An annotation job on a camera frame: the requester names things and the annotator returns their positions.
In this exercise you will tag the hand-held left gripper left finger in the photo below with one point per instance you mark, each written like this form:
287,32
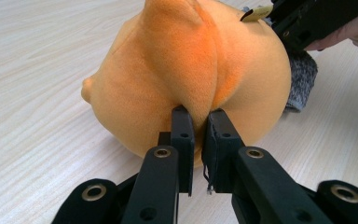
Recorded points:
158,186

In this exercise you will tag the orange plush toy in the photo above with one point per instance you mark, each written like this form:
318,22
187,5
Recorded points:
167,71

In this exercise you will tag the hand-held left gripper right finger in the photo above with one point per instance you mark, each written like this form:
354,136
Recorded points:
254,186

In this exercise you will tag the grey knitted hat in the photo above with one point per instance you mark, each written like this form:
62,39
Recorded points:
303,81

